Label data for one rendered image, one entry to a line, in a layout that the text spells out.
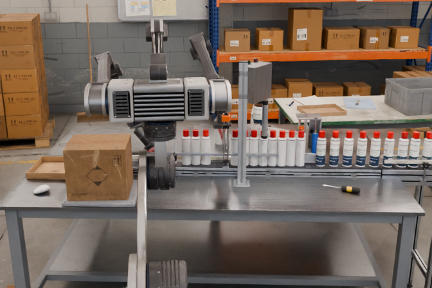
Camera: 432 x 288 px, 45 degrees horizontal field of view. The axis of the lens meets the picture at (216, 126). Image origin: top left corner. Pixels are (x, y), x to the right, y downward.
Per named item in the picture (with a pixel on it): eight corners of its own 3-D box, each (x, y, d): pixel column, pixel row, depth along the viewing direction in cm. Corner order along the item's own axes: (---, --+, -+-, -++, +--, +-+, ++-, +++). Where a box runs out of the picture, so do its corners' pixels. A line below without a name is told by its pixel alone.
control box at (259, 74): (271, 98, 282) (272, 62, 277) (254, 104, 269) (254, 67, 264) (255, 94, 288) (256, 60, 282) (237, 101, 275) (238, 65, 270)
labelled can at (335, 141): (337, 164, 300) (339, 130, 294) (339, 167, 295) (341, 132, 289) (328, 164, 300) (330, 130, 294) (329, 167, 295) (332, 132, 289)
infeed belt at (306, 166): (377, 170, 302) (377, 163, 301) (380, 175, 294) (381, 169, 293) (91, 166, 307) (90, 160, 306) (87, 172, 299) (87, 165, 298)
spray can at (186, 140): (191, 162, 303) (191, 128, 296) (190, 166, 298) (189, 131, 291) (182, 162, 303) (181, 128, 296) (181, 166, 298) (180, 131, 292)
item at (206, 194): (361, 131, 380) (362, 128, 379) (424, 216, 254) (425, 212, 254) (72, 128, 386) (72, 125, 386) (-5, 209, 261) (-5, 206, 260)
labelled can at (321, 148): (323, 164, 300) (326, 129, 294) (325, 167, 295) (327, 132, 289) (314, 164, 301) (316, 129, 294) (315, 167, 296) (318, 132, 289)
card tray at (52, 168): (92, 162, 316) (91, 156, 315) (80, 180, 291) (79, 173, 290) (42, 162, 317) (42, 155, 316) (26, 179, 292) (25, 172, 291)
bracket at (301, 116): (319, 114, 305) (319, 112, 304) (322, 119, 294) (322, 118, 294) (295, 114, 305) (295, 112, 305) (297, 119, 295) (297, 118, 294)
